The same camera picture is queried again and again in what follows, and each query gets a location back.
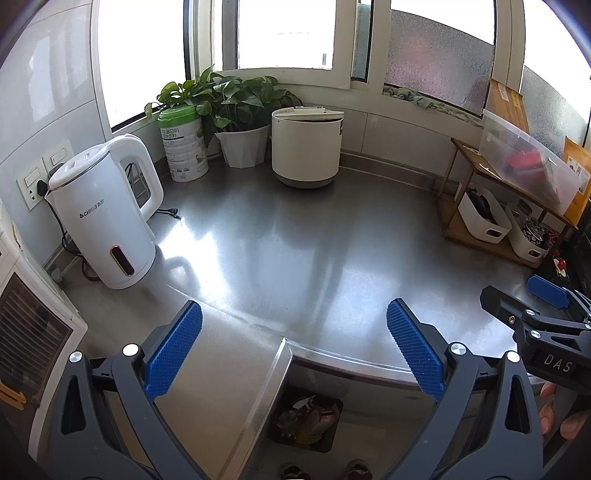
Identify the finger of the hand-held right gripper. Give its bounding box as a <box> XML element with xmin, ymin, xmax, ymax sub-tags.
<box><xmin>479</xmin><ymin>285</ymin><xmax>591</xmax><ymax>341</ymax></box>
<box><xmin>527</xmin><ymin>274</ymin><xmax>591</xmax><ymax>320</ymax></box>

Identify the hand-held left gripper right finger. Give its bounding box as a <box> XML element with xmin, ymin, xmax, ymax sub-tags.
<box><xmin>385</xmin><ymin>298</ymin><xmax>543</xmax><ymax>480</ymax></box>

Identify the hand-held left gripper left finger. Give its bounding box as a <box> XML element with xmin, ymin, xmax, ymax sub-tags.
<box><xmin>48</xmin><ymin>300</ymin><xmax>208</xmax><ymax>480</ymax></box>

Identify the black trash bin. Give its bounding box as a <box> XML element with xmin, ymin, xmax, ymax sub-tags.
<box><xmin>268</xmin><ymin>392</ymin><xmax>345</xmax><ymax>453</ymax></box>

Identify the person's right hand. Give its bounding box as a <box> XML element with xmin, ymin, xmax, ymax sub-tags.
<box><xmin>538</xmin><ymin>381</ymin><xmax>591</xmax><ymax>441</ymax></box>

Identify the white storage basket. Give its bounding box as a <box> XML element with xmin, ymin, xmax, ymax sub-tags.
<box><xmin>505</xmin><ymin>203</ymin><xmax>552</xmax><ymax>264</ymax></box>
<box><xmin>457</xmin><ymin>187</ymin><xmax>512</xmax><ymax>244</ymax></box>

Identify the wooden shelf rack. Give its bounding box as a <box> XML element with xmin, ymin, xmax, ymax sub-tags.
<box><xmin>436</xmin><ymin>137</ymin><xmax>580</xmax><ymax>271</ymax></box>

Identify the black pouch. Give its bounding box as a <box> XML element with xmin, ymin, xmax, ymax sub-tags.
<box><xmin>468</xmin><ymin>190</ymin><xmax>499</xmax><ymax>222</ymax></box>

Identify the red flat item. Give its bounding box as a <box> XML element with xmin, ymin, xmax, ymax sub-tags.
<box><xmin>505</xmin><ymin>150</ymin><xmax>548</xmax><ymax>181</ymax></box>

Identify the yellow paper envelope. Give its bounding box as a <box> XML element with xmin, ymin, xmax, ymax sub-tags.
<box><xmin>561</xmin><ymin>137</ymin><xmax>591</xmax><ymax>227</ymax></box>

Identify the patterned slipper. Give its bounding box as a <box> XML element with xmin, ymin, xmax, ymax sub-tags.
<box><xmin>344</xmin><ymin>459</ymin><xmax>372</xmax><ymax>480</ymax></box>

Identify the white electric kettle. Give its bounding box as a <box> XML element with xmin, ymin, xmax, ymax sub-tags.
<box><xmin>45</xmin><ymin>134</ymin><xmax>164</xmax><ymax>291</ymax></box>

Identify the clear plastic storage box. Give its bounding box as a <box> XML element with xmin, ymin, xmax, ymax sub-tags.
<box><xmin>478</xmin><ymin>109</ymin><xmax>587</xmax><ymax>217</ymax></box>

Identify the white air cooler appliance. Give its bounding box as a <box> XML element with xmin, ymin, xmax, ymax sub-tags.
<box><xmin>0</xmin><ymin>203</ymin><xmax>88</xmax><ymax>444</ymax></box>

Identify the brown cardboard box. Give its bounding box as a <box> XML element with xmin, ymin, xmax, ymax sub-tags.
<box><xmin>485</xmin><ymin>78</ymin><xmax>531</xmax><ymax>134</ymax></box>

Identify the green lid white can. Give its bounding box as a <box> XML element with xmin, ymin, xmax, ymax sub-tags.
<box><xmin>157</xmin><ymin>105</ymin><xmax>210</xmax><ymax>183</ymax></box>

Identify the green cloth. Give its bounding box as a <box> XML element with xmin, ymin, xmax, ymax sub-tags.
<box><xmin>383</xmin><ymin>85</ymin><xmax>485</xmax><ymax>127</ymax></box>

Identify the white plant pot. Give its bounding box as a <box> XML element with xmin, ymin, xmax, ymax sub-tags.
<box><xmin>215</xmin><ymin>124</ymin><xmax>271</xmax><ymax>169</ymax></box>

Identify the white round lidded bin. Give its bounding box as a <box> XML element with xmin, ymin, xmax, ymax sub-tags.
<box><xmin>270</xmin><ymin>106</ymin><xmax>346</xmax><ymax>189</ymax></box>

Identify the green leafy plant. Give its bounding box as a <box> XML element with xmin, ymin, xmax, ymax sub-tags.
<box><xmin>144</xmin><ymin>65</ymin><xmax>303</xmax><ymax>148</ymax></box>

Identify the white wall outlet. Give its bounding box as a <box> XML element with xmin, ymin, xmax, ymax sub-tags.
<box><xmin>17</xmin><ymin>159</ymin><xmax>49</xmax><ymax>210</ymax></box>

